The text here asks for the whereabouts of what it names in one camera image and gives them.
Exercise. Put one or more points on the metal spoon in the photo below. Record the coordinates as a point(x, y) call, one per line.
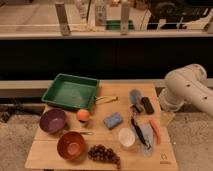
point(86, 133)

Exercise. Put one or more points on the light blue cloth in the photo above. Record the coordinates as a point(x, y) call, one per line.
point(148, 135)

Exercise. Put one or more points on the purple bowl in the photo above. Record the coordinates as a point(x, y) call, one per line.
point(53, 120)

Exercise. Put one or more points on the grey-blue round object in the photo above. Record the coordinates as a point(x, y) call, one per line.
point(135, 96)

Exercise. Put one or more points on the white cup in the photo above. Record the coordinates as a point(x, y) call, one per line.
point(126, 137)

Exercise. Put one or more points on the yellow handled utensil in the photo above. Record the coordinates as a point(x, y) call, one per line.
point(105, 99)

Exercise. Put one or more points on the orange fruit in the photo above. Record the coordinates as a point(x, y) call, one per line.
point(83, 115)

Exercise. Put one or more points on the bunch of dark grapes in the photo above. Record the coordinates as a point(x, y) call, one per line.
point(100, 153)

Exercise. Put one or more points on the wooden table board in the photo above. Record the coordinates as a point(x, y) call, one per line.
point(43, 152)

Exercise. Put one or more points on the green plastic tray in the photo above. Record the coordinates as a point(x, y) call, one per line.
point(71, 92)

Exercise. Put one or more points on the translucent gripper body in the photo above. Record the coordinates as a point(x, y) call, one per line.
point(166, 118)

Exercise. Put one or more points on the black brush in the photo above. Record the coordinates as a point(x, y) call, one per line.
point(137, 128)

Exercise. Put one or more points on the orange-brown bowl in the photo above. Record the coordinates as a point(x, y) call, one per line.
point(71, 145)

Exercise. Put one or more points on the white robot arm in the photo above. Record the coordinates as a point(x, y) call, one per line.
point(185, 84)

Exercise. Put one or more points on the blue sponge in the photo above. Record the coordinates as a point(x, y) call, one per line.
point(113, 120)

